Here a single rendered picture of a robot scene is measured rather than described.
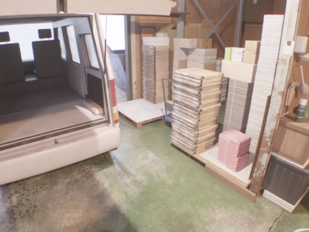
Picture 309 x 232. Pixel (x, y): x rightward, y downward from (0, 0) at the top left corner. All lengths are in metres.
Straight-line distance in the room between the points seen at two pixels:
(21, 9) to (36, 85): 3.06
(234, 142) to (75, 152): 1.69
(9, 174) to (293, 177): 2.63
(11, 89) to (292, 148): 3.93
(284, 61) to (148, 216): 1.78
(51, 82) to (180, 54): 2.54
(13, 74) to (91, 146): 2.15
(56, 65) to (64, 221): 2.69
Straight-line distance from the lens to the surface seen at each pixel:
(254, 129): 2.65
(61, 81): 4.00
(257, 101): 2.55
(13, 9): 0.96
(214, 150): 2.89
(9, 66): 3.91
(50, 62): 3.96
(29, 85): 3.94
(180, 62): 4.39
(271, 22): 2.45
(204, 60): 4.22
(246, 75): 2.56
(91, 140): 2.27
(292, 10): 1.90
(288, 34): 1.89
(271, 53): 2.42
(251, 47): 2.56
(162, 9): 1.22
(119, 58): 4.91
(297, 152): 2.12
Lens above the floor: 1.57
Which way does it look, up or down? 23 degrees down
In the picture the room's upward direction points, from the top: straight up
